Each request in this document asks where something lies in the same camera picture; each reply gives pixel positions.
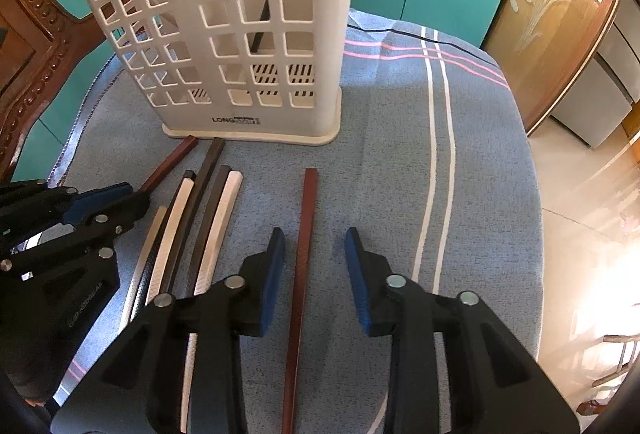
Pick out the blue striped towel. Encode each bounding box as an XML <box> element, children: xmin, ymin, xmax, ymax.
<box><xmin>50</xmin><ymin>6</ymin><xmax>546</xmax><ymax>434</ymax></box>

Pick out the wooden stool frame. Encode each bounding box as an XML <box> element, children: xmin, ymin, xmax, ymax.
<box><xmin>575</xmin><ymin>334</ymin><xmax>640</xmax><ymax>415</ymax></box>

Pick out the grey cabinet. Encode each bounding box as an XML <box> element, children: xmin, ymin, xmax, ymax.
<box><xmin>550</xmin><ymin>0</ymin><xmax>640</xmax><ymax>149</ymax></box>

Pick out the dark brown chopstick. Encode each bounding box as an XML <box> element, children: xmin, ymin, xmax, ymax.
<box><xmin>186</xmin><ymin>165</ymin><xmax>232</xmax><ymax>287</ymax></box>
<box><xmin>165</xmin><ymin>137</ymin><xmax>226</xmax><ymax>287</ymax></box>

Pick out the carved wooden chair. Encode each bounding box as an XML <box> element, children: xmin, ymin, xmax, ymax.
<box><xmin>0</xmin><ymin>0</ymin><xmax>118</xmax><ymax>185</ymax></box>

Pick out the white plastic lattice basket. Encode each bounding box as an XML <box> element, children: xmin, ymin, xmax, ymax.
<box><xmin>65</xmin><ymin>0</ymin><xmax>362</xmax><ymax>149</ymax></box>

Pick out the wooden door with etched glass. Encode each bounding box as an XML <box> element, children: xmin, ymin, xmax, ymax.
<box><xmin>482</xmin><ymin>0</ymin><xmax>628</xmax><ymax>135</ymax></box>

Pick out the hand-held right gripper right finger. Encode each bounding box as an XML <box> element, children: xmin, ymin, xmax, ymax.
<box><xmin>344</xmin><ymin>227</ymin><xmax>581</xmax><ymax>434</ymax></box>

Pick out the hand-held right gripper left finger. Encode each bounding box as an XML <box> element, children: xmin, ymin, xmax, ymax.
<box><xmin>50</xmin><ymin>228</ymin><xmax>286</xmax><ymax>434</ymax></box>

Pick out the red-brown chopstick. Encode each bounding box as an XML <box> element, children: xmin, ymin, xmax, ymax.
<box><xmin>139</xmin><ymin>136</ymin><xmax>198</xmax><ymax>193</ymax></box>
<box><xmin>281</xmin><ymin>168</ymin><xmax>319</xmax><ymax>434</ymax></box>

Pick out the white chopstick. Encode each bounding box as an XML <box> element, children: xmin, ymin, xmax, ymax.
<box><xmin>127</xmin><ymin>206</ymin><xmax>168</xmax><ymax>295</ymax></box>
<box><xmin>179</xmin><ymin>170</ymin><xmax>244</xmax><ymax>432</ymax></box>
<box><xmin>145</xmin><ymin>178</ymin><xmax>196</xmax><ymax>307</ymax></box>

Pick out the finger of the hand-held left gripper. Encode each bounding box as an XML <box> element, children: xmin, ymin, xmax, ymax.
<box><xmin>0</xmin><ymin>191</ymin><xmax>151</xmax><ymax>355</ymax></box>
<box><xmin>0</xmin><ymin>181</ymin><xmax>133</xmax><ymax>227</ymax></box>

